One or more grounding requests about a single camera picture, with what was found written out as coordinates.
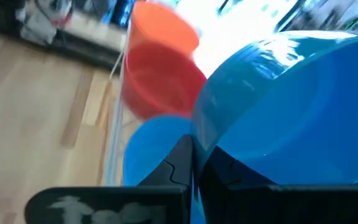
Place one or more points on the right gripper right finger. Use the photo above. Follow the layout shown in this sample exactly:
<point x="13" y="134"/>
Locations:
<point x="228" y="193"/>

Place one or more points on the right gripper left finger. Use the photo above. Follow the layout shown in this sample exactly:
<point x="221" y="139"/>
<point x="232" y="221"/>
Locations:
<point x="172" y="174"/>

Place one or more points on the blue mini bowl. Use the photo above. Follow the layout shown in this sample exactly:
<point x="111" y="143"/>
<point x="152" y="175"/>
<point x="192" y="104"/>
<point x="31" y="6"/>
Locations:
<point x="291" y="124"/>
<point x="154" y="149"/>

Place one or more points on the orange mini bowl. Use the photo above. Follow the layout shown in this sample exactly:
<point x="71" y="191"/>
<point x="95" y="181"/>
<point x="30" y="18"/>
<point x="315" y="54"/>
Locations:
<point x="160" y="25"/>

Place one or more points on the red mini bowl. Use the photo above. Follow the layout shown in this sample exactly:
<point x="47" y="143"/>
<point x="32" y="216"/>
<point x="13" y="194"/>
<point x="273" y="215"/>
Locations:
<point x="160" y="84"/>

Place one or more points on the black aluminium table frame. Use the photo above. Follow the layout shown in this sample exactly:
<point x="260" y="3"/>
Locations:
<point x="82" y="54"/>

